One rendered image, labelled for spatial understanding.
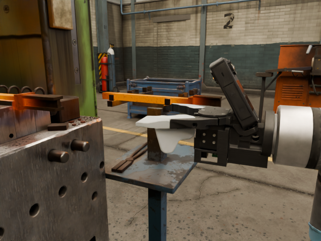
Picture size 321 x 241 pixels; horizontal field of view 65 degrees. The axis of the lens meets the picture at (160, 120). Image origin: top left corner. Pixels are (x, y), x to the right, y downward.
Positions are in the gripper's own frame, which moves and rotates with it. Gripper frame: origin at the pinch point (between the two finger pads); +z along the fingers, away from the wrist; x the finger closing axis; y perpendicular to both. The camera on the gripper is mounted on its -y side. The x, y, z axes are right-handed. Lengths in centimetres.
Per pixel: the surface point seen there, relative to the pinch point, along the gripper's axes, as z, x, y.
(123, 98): 26.1, 34.0, 4.0
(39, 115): 32.3, 4.0, 4.3
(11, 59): 63, 23, -9
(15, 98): 31.6, -2.4, -1.0
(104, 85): 435, 623, 73
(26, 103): 30.5, -0.7, 0.4
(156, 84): 149, 358, 35
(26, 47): 55, 23, -13
